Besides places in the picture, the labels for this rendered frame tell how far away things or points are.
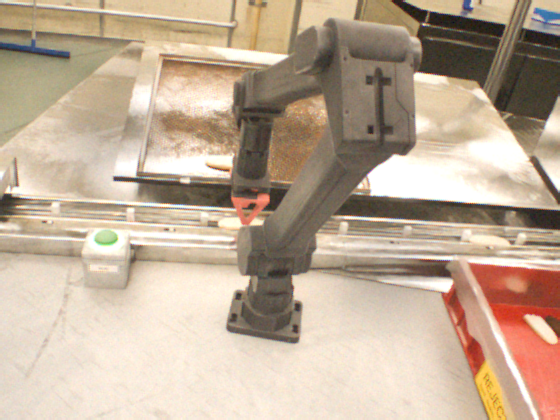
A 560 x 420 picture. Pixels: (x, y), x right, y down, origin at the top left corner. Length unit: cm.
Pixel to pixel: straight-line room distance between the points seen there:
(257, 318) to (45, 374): 32
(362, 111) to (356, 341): 49
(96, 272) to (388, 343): 50
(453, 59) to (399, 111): 238
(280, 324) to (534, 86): 254
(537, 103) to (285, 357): 262
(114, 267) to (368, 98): 54
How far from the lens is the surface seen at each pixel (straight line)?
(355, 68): 47
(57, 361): 81
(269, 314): 81
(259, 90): 79
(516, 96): 312
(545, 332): 105
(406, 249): 104
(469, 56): 289
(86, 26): 479
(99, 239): 87
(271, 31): 470
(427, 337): 93
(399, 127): 48
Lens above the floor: 144
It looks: 33 degrees down
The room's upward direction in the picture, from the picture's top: 11 degrees clockwise
